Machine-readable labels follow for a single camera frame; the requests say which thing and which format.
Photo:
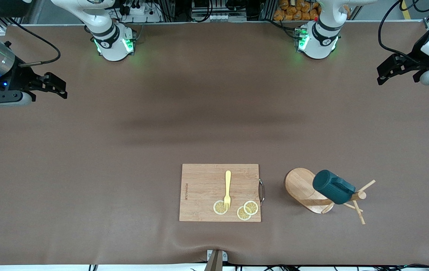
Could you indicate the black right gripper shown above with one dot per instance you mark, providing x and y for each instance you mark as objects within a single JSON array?
[{"x": 21, "y": 79}]

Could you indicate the aluminium camera mast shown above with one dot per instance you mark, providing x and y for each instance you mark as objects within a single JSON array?
[{"x": 216, "y": 261}]

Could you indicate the lemon slice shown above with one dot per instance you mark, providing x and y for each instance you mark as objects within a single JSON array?
[
  {"x": 252, "y": 207},
  {"x": 241, "y": 215},
  {"x": 218, "y": 207}
]

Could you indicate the bag of orange snacks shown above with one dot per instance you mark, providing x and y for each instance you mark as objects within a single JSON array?
[{"x": 293, "y": 13}]

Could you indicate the brown table mat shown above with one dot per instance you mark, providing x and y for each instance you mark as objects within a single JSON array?
[{"x": 124, "y": 188}]

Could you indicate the grey electronics rack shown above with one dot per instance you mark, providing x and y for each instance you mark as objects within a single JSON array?
[{"x": 218, "y": 17}]

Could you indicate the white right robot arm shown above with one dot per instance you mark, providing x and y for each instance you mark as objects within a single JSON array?
[{"x": 111, "y": 51}]

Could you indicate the dark teal cup yellow inside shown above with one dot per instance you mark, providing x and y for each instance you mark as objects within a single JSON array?
[{"x": 331, "y": 186}]

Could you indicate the wooden mug tree rack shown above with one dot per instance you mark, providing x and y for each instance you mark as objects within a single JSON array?
[{"x": 300, "y": 188}]

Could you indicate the white power strip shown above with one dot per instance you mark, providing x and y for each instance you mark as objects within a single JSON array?
[{"x": 139, "y": 11}]

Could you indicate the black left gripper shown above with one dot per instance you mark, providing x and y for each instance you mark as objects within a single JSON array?
[{"x": 414, "y": 63}]

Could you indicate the yellow plastic fork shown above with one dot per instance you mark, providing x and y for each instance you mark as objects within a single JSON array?
[{"x": 228, "y": 180}]

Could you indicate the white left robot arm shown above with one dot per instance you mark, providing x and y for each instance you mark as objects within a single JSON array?
[{"x": 321, "y": 47}]

